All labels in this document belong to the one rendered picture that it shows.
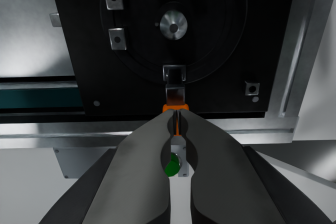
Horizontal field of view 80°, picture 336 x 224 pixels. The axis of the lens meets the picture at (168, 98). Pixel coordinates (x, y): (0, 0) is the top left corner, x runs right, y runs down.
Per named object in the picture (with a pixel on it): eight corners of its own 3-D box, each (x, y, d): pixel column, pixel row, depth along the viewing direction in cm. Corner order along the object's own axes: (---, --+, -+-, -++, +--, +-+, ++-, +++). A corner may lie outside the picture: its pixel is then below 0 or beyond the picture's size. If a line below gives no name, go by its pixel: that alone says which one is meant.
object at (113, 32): (129, 46, 20) (126, 50, 19) (115, 46, 21) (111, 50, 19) (127, 25, 20) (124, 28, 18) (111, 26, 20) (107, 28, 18)
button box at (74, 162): (186, 152, 39) (189, 179, 33) (78, 154, 39) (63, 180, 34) (186, 122, 35) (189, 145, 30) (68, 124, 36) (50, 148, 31)
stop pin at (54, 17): (78, 22, 26) (63, 27, 22) (68, 22, 26) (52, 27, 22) (75, 10, 25) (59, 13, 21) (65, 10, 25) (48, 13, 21)
